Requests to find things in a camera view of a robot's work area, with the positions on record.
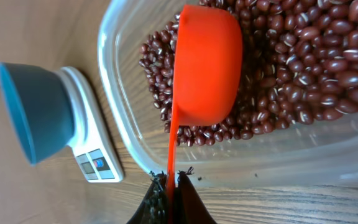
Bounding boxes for red adzuki beans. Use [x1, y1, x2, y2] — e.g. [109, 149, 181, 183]
[138, 0, 358, 147]

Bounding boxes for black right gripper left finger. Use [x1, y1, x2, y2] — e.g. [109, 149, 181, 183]
[127, 171, 168, 224]

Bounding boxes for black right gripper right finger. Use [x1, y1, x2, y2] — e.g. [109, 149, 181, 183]
[174, 167, 217, 224]

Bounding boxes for clear plastic bean container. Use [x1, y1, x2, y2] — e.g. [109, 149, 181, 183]
[98, 1, 358, 188]

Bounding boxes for white digital kitchen scale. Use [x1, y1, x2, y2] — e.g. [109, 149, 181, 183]
[56, 67, 124, 183]

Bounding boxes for red plastic measuring scoop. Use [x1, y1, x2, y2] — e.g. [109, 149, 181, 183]
[165, 4, 244, 224]

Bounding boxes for blue plastic bowl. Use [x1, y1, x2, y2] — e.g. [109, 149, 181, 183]
[0, 63, 75, 165]

